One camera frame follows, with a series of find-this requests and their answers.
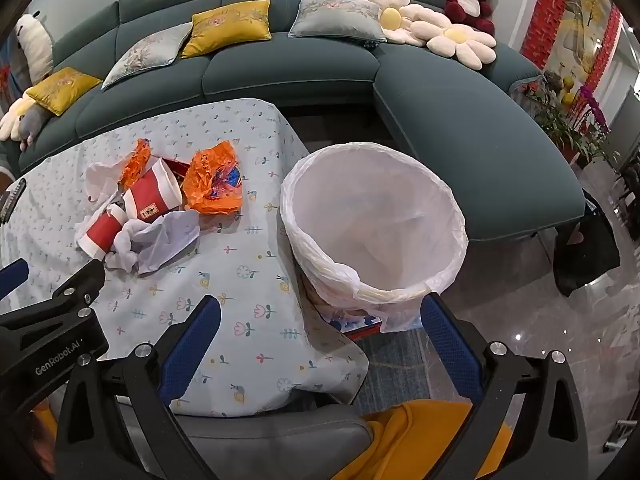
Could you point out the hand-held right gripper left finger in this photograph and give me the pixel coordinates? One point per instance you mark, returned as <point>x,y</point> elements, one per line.
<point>192,345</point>

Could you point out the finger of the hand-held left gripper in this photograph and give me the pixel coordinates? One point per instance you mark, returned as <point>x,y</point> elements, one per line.
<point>80,282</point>
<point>11,280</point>

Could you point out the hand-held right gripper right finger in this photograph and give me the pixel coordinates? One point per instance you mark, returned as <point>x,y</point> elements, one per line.
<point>450,345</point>

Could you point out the red paper cup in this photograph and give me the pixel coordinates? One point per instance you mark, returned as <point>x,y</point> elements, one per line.
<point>102,232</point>
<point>150,192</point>

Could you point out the white waffle paper towel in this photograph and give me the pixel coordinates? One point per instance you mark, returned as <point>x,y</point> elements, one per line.
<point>160,240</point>

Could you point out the small orange wrapper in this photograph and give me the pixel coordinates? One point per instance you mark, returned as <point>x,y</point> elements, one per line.
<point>136,160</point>

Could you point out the bin with white plastic liner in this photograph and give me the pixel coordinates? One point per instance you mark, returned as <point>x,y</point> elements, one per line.
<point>375,220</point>

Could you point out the red box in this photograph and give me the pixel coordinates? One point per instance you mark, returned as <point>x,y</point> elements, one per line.
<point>176,166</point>

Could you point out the orange plastic bag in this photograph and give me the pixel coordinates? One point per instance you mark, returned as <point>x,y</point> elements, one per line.
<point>215,180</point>

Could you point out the blue patterned rug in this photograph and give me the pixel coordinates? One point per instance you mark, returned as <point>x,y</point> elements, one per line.
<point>395,365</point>

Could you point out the dark ridged bar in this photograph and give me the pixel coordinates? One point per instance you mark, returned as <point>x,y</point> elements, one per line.
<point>12,200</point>

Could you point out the floral tablecloth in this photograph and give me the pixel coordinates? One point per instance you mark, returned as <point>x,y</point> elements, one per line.
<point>240,270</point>

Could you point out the yellow garment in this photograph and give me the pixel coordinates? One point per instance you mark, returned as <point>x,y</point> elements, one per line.
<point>415,440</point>

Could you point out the grey plush toy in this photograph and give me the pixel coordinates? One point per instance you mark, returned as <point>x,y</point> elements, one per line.
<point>35,122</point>

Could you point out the small cream flower cushion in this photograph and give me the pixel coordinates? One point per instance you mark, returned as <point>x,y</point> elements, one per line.
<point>12,120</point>

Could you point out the black bag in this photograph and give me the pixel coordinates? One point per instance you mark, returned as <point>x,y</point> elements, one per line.
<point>585,250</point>

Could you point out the yellow embroidered pillow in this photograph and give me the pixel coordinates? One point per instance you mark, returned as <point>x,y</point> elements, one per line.
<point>230,22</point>
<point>60,91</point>

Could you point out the white plush toy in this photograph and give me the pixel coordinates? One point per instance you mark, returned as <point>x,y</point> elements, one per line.
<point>34,45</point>

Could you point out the grey embroidered pillow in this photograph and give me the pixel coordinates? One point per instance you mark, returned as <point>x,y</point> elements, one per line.
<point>335,17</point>
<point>147,55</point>

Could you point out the potted orchid plant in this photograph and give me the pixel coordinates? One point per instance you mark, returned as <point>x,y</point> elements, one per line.
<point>570,125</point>

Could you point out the yellow ornament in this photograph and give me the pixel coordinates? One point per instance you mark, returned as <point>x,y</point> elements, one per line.
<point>567,87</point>

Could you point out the teal sectional sofa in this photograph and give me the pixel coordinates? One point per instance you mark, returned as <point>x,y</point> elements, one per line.
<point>300,75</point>

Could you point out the red paper wall decoration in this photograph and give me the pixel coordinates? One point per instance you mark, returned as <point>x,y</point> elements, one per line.
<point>602,50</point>
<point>547,10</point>

